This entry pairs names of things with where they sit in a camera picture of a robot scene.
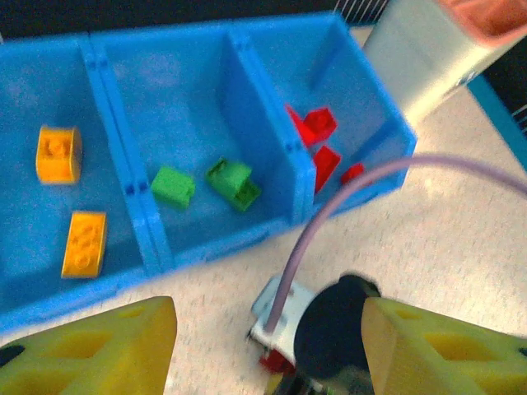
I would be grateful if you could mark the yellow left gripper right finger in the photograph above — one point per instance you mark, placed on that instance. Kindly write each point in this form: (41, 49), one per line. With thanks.
(444, 358)

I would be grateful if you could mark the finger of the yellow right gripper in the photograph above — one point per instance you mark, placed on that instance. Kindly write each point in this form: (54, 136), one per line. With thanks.
(280, 384)

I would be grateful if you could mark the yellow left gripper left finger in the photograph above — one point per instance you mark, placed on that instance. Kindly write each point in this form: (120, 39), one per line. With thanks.
(82, 358)

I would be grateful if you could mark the red lego brick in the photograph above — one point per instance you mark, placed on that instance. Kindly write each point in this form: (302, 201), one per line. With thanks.
(321, 123)
(353, 173)
(276, 362)
(325, 166)

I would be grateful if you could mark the yellow lego brick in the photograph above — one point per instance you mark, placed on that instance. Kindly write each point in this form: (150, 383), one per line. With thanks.
(82, 244)
(57, 154)

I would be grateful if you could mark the green lego brick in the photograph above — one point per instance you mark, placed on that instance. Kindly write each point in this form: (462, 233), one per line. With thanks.
(232, 181)
(173, 187)

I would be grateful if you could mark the blue plastic bin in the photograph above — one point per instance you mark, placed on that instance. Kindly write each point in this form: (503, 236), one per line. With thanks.
(173, 103)
(350, 103)
(24, 205)

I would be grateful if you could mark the blue table edging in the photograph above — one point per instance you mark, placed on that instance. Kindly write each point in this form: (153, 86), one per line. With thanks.
(498, 119)

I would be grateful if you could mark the white knife block salmon top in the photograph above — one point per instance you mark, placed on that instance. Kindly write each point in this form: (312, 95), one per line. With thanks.
(420, 57)

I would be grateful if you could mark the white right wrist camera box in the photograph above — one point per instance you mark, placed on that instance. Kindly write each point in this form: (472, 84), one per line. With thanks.
(288, 312)

